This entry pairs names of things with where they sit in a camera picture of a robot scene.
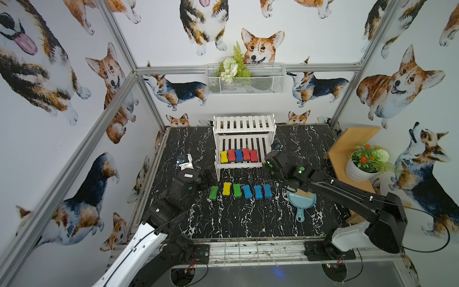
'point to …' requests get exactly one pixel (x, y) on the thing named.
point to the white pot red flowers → (366, 162)
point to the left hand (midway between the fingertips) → (202, 166)
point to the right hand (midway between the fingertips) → (269, 162)
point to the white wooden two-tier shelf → (242, 142)
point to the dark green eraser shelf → (213, 192)
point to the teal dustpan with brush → (302, 200)
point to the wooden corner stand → (338, 155)
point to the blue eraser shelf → (239, 155)
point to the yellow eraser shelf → (226, 186)
